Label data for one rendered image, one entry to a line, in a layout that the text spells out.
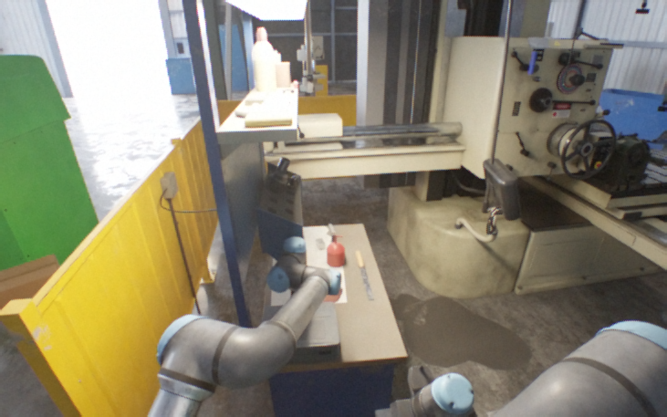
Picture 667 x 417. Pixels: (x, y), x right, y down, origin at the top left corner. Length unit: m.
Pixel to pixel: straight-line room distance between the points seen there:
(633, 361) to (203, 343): 0.64
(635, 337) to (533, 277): 2.75
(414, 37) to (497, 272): 1.88
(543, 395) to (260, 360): 0.47
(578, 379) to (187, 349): 0.62
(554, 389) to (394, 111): 2.44
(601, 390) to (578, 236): 2.87
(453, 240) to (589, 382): 2.30
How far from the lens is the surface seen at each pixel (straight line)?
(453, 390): 0.78
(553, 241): 3.12
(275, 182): 1.48
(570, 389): 0.42
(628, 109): 8.96
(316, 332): 1.20
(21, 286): 3.05
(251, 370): 0.70
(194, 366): 0.73
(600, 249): 3.53
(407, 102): 2.73
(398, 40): 2.66
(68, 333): 1.46
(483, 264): 2.84
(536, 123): 2.47
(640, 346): 0.49
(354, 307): 1.38
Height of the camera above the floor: 1.90
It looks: 27 degrees down
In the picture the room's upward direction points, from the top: 1 degrees counter-clockwise
